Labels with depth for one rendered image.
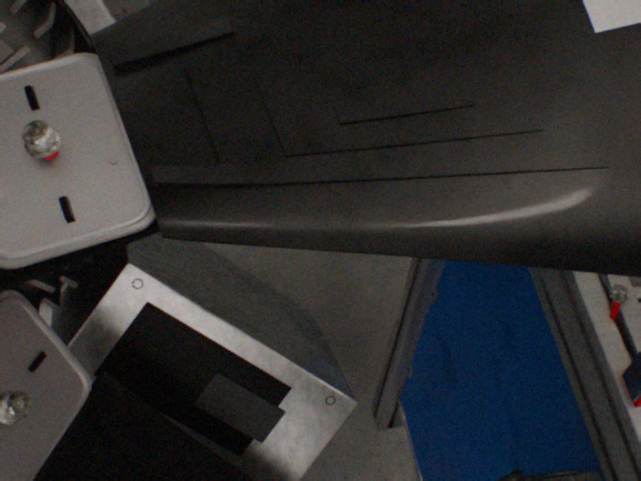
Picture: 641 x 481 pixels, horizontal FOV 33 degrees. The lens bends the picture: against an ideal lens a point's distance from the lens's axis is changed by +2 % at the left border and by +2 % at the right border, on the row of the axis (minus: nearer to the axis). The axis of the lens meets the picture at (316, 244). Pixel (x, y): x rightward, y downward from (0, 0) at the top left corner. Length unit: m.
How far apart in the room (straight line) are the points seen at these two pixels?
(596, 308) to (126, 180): 0.48
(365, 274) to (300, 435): 1.21
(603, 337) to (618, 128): 0.37
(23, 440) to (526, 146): 0.24
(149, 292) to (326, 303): 1.22
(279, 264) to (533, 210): 1.37
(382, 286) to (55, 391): 1.33
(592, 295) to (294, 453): 0.31
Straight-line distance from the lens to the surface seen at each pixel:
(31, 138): 0.42
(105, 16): 0.61
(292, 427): 0.59
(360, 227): 0.41
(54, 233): 0.42
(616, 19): 0.48
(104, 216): 0.42
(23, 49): 0.53
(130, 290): 0.55
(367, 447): 1.67
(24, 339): 0.49
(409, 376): 1.47
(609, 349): 0.81
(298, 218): 0.41
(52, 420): 0.49
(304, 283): 1.78
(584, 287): 0.83
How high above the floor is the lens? 1.55
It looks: 59 degrees down
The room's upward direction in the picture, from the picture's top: 7 degrees clockwise
